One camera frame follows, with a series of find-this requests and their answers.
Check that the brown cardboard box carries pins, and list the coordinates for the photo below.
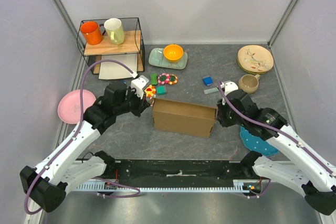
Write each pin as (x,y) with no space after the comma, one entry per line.
(184,118)

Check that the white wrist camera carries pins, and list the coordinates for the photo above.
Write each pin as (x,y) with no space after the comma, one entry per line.
(227,87)
(138,83)

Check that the pink plate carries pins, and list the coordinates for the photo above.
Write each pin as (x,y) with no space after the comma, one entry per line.
(69,106)

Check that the orange bowl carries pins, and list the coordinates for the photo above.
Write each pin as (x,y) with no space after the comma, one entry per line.
(173,52)

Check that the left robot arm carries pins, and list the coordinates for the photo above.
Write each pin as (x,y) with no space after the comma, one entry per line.
(50,181)

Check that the orange mug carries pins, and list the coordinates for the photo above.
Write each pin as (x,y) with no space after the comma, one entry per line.
(91,32)

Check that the orange yellow flower toy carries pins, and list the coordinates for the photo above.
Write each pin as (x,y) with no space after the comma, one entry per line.
(150,91)

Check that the black wire wooden shelf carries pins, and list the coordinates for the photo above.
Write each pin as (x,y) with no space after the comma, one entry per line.
(133,43)

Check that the brown ceramic cup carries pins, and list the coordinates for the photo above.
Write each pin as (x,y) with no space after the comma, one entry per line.
(249,83)

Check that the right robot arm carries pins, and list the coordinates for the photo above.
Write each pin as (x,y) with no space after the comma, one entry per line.
(314,177)

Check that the green plate under floral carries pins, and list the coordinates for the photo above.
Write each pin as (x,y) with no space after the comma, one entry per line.
(254,68)

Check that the blue small box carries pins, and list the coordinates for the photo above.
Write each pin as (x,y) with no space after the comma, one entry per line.
(208,81)

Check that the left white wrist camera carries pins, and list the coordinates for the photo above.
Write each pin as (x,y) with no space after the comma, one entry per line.
(138,83)

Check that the teal square sponge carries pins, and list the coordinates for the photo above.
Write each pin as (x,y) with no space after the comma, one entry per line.
(161,90)

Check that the pale green mug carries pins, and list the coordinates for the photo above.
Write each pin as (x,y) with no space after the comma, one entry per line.
(114,29)

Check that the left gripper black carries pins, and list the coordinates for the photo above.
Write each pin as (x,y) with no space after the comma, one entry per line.
(142,104)

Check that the green bone toy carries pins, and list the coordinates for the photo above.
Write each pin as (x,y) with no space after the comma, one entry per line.
(153,79)

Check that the pale green tray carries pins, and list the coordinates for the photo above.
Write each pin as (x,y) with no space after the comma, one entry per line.
(157,59)

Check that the green double flower toy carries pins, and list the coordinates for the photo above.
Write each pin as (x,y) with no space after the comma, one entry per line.
(166,78)

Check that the blue polka dot plate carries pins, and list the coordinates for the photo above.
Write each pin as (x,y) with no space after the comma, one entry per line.
(254,143)

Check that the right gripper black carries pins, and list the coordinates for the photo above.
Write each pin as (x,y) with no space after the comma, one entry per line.
(221,108)

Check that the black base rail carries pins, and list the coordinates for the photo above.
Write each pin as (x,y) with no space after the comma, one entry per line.
(146,173)

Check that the pale green stick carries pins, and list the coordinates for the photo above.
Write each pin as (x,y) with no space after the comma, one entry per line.
(211,90)

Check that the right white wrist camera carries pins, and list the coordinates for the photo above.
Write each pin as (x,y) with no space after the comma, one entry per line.
(227,87)

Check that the beige floral plate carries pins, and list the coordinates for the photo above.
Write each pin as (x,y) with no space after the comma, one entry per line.
(255,54)

